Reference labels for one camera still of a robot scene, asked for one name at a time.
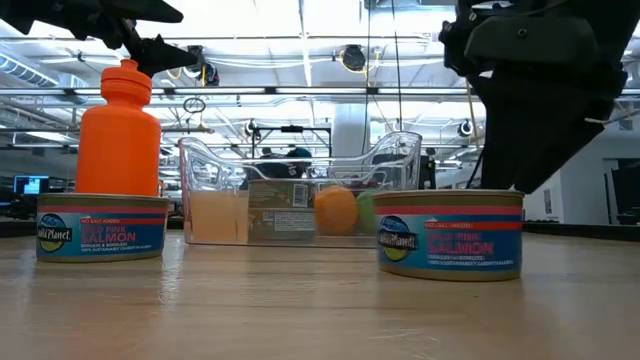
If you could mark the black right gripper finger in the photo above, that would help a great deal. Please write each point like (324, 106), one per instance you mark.
(492, 140)
(555, 130)

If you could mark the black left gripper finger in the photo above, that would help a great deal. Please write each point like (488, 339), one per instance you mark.
(160, 55)
(145, 11)

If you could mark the orange plastic squeeze bottle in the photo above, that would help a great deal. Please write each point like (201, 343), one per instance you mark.
(117, 145)

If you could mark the blue label salmon can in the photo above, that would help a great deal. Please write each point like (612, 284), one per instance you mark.
(100, 235)
(450, 240)

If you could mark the green toy apple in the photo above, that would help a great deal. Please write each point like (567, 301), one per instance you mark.
(366, 212)

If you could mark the toy orange fruit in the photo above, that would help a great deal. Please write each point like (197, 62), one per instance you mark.
(336, 210)

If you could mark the clear plastic fruit bin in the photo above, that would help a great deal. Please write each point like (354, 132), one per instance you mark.
(385, 170)

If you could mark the clear plastic can bin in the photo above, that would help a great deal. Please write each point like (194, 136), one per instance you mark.
(210, 170)

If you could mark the long ceiling light bar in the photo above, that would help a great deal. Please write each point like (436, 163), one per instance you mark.
(300, 91)

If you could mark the blue lit monitor screen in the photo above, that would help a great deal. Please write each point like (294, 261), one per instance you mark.
(31, 185)

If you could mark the person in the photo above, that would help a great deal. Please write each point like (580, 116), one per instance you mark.
(299, 156)

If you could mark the black distant frame stand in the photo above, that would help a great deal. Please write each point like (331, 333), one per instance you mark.
(292, 129)

